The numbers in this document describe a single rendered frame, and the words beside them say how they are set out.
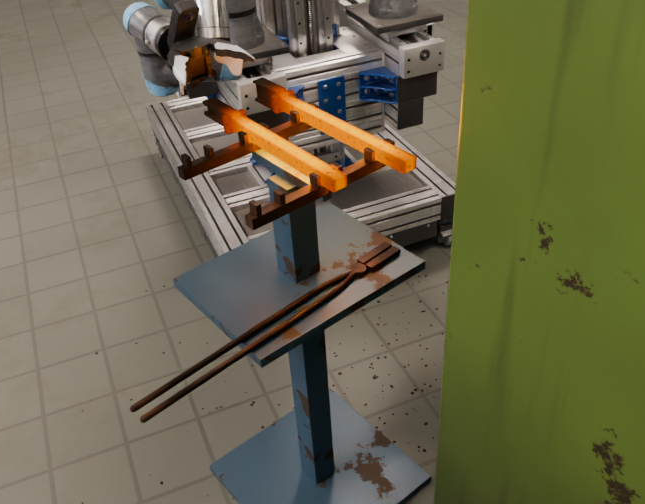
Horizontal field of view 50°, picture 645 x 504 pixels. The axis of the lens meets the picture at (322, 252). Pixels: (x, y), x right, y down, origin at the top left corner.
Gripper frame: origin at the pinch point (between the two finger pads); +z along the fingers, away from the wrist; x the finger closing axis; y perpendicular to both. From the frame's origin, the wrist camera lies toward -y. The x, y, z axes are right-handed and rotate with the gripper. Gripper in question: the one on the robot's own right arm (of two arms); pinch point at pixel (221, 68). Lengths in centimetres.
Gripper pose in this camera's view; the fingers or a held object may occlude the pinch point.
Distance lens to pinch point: 134.9
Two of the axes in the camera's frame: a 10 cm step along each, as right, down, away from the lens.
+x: -7.9, 4.1, -4.5
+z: 6.1, 5.3, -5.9
